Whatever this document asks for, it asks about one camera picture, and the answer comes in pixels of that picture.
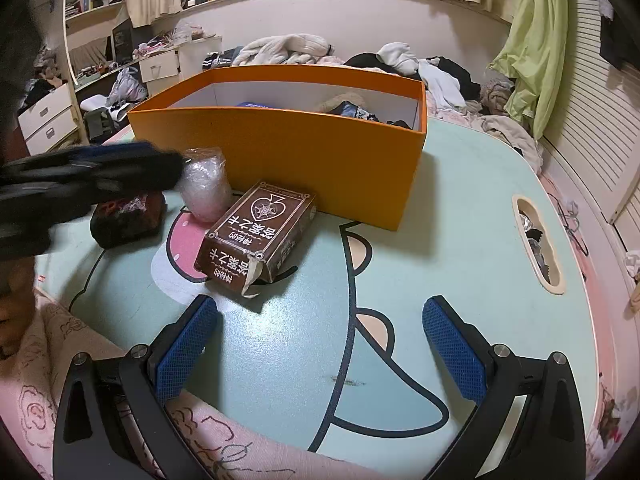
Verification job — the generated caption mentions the white clothes pile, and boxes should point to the white clothes pile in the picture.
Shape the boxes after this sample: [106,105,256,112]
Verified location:
[376,42,466,110]

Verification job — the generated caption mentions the clear plastic bag bundle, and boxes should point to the clear plastic bag bundle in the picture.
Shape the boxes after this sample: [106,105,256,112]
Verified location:
[178,148,232,224]

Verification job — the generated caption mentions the green hanging cloth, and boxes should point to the green hanging cloth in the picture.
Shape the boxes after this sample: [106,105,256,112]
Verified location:
[489,0,568,140]

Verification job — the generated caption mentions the brown card box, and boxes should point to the brown card box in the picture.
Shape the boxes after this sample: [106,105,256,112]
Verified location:
[194,181,317,298]

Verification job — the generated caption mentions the cream blanket pile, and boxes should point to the cream blanket pile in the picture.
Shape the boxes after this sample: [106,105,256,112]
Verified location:
[232,34,332,66]

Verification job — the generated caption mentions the black red pouch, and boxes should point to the black red pouch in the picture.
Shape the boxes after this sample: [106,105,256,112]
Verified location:
[90,192,167,249]

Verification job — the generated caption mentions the white drawer cabinet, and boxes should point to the white drawer cabinet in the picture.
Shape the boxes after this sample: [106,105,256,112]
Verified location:
[17,84,78,155]

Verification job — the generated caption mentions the orange cardboard box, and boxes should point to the orange cardboard box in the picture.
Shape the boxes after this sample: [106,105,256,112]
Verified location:
[128,65,427,231]

